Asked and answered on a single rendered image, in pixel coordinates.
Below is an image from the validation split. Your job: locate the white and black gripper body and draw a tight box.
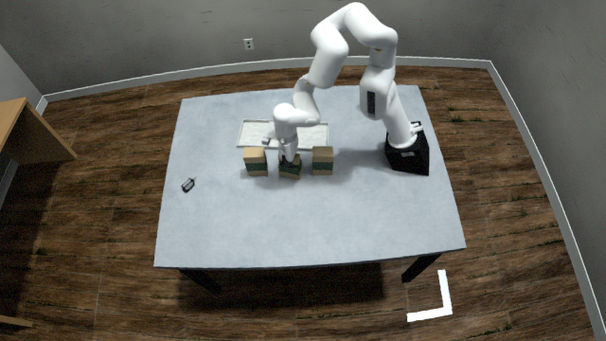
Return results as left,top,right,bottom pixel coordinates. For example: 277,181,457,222
278,135,298,162

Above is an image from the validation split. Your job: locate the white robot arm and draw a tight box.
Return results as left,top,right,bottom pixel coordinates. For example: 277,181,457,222
261,3,423,149

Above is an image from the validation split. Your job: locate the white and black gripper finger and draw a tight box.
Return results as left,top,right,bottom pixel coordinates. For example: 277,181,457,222
282,154,293,167

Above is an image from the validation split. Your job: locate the tan and green flat pack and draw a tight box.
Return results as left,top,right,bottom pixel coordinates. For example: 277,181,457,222
278,153,302,180
242,147,268,176
312,146,333,175

